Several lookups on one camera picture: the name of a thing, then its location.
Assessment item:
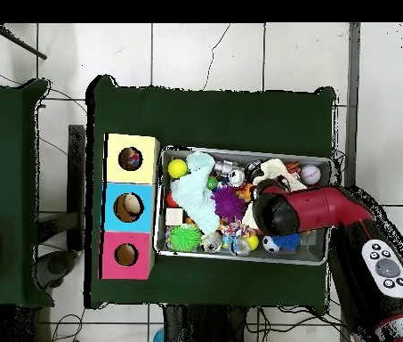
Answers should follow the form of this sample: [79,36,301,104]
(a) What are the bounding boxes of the multicolour knotted rag cloth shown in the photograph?
[220,220,255,239]

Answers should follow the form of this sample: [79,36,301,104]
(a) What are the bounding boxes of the colourful polka-dot cloth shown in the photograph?
[122,149,142,168]

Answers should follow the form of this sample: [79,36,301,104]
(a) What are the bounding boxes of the cream knitted cloth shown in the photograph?
[243,158,308,230]

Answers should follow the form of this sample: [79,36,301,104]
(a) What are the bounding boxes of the wooden box with three holes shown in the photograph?
[99,133,161,281]

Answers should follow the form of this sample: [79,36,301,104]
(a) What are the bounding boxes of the shallow silver mesh bin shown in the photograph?
[153,144,333,266]

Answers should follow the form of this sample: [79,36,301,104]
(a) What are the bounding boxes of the mint green knitted cloth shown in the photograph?
[170,151,222,236]

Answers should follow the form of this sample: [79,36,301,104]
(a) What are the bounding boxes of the purple spiky rubber ball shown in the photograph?
[210,185,246,224]

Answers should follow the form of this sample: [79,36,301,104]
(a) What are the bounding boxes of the yellow plastic ball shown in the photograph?
[167,159,189,180]

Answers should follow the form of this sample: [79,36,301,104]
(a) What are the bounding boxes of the orange-red ball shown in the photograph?
[165,191,181,209]

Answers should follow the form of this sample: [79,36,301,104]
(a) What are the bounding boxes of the small wooden cube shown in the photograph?
[165,208,185,226]

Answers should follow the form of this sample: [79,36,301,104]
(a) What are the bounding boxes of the green spiky ball with eyes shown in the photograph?
[168,223,203,252]

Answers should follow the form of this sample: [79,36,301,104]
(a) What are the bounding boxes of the small soccer ball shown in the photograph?
[262,235,281,254]

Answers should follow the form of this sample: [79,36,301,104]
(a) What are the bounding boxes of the blue spiky rubber ball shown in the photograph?
[271,232,302,249]

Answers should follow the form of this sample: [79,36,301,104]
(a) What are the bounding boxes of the white baseball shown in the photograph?
[299,164,322,185]

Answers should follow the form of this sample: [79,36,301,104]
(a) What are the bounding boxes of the black metal stand bar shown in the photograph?
[67,124,86,252]

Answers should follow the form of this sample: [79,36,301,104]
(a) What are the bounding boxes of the dark green side table cloth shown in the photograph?
[0,79,54,307]

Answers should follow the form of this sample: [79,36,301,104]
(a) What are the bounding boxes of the black tripod leg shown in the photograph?
[0,22,48,61]

